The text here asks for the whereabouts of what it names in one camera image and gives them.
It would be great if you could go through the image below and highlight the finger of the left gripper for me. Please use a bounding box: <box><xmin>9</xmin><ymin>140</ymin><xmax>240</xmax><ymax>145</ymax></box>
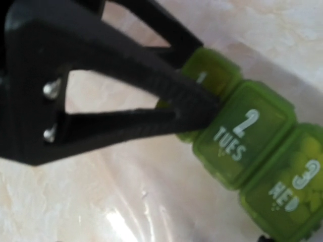
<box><xmin>100</xmin><ymin>1</ymin><xmax>203</xmax><ymax>69</ymax></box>
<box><xmin>1</xmin><ymin>1</ymin><xmax>219</xmax><ymax>167</ymax></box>

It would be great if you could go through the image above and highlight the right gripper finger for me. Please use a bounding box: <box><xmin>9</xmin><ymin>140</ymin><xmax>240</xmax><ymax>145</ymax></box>
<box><xmin>258</xmin><ymin>235</ymin><xmax>273</xmax><ymax>242</ymax></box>

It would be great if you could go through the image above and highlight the green weekly pill organizer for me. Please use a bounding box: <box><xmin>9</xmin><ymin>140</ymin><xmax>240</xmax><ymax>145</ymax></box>
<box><xmin>157</xmin><ymin>47</ymin><xmax>323</xmax><ymax>242</ymax></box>

